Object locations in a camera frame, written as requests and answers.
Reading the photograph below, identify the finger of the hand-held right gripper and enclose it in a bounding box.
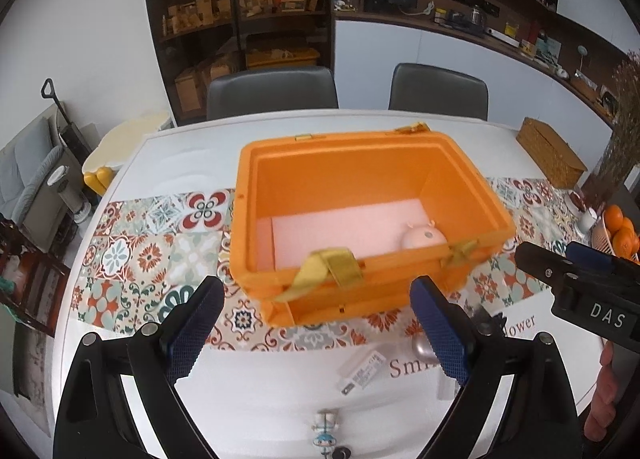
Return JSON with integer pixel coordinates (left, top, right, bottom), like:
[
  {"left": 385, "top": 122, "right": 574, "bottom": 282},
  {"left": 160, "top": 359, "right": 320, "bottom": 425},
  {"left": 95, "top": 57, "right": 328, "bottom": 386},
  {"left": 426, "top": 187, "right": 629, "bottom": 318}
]
[
  {"left": 566, "top": 240, "right": 616, "bottom": 276},
  {"left": 515, "top": 240, "right": 571, "bottom": 292}
]

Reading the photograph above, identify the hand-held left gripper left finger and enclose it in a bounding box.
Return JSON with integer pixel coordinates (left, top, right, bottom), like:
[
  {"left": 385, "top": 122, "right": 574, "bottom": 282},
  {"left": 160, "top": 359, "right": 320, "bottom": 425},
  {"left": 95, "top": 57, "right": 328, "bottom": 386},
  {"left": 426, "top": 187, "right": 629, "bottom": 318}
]
[{"left": 52, "top": 275, "right": 226, "bottom": 459}]

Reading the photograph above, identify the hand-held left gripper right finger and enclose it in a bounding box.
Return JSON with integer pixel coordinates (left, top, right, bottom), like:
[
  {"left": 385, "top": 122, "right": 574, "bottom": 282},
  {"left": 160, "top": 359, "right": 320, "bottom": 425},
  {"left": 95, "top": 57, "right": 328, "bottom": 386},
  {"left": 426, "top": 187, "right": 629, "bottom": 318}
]
[{"left": 409, "top": 275, "right": 583, "bottom": 459}]

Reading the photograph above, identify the orange plastic storage box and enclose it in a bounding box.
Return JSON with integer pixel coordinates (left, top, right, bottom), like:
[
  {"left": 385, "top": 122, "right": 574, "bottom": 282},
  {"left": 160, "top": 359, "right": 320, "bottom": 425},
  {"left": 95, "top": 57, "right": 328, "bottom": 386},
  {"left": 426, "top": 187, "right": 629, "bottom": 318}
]
[{"left": 231, "top": 123, "right": 517, "bottom": 327}]

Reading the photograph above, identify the white plug adapter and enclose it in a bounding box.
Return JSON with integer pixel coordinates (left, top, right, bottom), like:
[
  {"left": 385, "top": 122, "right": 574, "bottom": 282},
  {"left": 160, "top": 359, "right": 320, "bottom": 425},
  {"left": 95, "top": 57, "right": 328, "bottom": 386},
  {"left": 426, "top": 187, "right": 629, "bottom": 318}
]
[{"left": 337, "top": 349, "right": 386, "bottom": 396}]

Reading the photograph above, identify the pink pig toy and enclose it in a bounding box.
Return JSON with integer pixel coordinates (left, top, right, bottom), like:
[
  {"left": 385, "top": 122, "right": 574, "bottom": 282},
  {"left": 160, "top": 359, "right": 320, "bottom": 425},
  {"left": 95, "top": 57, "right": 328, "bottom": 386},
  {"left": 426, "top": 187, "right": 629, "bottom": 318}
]
[{"left": 401, "top": 222, "right": 447, "bottom": 251}]

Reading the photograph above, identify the small figurine keychain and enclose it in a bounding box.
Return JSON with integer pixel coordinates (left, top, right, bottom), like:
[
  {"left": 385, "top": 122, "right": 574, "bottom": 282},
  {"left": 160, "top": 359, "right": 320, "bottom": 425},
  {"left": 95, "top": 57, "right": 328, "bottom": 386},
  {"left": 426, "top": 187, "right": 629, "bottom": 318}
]
[{"left": 311, "top": 410, "right": 353, "bottom": 459}]

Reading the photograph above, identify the person's right hand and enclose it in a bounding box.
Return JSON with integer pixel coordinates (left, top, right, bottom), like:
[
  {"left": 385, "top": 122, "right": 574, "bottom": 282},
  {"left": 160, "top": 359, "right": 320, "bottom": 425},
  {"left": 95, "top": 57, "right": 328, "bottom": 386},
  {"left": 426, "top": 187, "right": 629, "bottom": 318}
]
[{"left": 582, "top": 341, "right": 617, "bottom": 442}]

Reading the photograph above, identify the patterned tile table runner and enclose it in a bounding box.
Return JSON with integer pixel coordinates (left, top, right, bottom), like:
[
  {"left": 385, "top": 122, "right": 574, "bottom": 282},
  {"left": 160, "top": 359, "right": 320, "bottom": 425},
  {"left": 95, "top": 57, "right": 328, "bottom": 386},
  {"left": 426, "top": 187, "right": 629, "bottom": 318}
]
[{"left": 72, "top": 174, "right": 601, "bottom": 352}]

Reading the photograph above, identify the wicker storage box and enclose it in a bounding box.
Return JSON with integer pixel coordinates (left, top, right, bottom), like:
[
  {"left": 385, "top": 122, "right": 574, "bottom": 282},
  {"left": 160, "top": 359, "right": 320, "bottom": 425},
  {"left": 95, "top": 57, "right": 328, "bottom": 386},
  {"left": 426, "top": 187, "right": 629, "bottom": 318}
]
[{"left": 516, "top": 116, "right": 588, "bottom": 188}]

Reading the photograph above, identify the dried flower bouquet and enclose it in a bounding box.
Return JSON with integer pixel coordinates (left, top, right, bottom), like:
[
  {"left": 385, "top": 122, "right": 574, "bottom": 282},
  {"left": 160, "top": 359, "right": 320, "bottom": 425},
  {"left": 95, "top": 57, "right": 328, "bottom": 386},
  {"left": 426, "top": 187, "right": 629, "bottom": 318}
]
[{"left": 580, "top": 52, "right": 640, "bottom": 210}]

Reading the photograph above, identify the dark wooden rack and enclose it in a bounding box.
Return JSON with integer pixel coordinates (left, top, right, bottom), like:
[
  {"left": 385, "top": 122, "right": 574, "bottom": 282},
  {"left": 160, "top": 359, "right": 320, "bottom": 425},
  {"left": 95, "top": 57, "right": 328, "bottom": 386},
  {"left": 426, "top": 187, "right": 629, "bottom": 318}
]
[{"left": 0, "top": 214, "right": 72, "bottom": 337}]

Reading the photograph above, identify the white tower fan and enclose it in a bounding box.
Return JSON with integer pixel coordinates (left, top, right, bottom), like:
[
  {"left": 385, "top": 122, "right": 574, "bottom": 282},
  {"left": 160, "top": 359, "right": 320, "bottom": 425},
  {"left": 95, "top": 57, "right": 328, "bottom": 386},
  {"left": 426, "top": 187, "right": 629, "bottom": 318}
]
[{"left": 48, "top": 165, "right": 92, "bottom": 225}]

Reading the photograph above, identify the grey dining chair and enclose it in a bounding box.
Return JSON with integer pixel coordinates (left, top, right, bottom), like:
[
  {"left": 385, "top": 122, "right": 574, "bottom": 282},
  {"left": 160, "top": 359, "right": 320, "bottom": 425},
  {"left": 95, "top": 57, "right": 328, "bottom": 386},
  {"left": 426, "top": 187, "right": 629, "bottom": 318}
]
[
  {"left": 206, "top": 66, "right": 339, "bottom": 121},
  {"left": 388, "top": 63, "right": 489, "bottom": 121}
]

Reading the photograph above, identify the cream seat cushion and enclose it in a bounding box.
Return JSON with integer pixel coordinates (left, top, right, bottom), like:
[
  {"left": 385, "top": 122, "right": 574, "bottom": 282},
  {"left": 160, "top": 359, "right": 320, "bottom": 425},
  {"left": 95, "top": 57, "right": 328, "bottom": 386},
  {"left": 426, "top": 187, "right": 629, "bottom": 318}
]
[{"left": 82, "top": 110, "right": 173, "bottom": 172}]

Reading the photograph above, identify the grey sofa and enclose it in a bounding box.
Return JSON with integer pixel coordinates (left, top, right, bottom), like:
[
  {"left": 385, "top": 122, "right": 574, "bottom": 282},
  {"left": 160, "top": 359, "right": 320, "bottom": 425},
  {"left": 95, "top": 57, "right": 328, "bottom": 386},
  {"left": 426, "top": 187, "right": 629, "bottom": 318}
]
[{"left": 0, "top": 104, "right": 66, "bottom": 225}]

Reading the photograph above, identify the upright vacuum cleaner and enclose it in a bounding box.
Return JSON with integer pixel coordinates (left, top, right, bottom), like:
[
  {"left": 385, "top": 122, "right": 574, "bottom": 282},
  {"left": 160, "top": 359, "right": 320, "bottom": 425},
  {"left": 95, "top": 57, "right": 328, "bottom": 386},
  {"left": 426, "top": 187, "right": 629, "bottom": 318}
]
[{"left": 41, "top": 78, "right": 93, "bottom": 175}]

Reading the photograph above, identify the cardboard box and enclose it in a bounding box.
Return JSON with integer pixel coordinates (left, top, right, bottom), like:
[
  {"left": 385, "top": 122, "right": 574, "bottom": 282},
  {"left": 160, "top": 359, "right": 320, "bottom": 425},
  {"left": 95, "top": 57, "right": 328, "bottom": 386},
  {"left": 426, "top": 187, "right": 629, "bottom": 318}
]
[
  {"left": 202, "top": 52, "right": 241, "bottom": 82},
  {"left": 175, "top": 66, "right": 203, "bottom": 112}
]

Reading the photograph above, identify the dark wooden bookshelf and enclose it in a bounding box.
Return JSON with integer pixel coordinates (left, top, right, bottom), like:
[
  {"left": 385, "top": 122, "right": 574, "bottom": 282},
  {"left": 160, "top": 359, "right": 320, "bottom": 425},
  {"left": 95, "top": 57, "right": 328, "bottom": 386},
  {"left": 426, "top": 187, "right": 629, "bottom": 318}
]
[{"left": 140, "top": 0, "right": 336, "bottom": 127}]

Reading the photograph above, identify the wire fruit basket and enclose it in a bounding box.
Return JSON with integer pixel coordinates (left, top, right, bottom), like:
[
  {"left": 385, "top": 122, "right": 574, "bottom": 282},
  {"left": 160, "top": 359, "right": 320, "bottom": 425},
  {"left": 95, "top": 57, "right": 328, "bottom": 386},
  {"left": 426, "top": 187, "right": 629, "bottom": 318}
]
[{"left": 590, "top": 212, "right": 640, "bottom": 262}]

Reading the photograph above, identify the long wooden wall shelf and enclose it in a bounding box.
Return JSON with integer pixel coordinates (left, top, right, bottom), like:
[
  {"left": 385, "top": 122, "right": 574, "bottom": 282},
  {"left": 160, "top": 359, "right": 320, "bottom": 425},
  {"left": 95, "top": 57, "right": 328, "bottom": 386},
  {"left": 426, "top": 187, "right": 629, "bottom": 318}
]
[{"left": 334, "top": 0, "right": 626, "bottom": 130}]

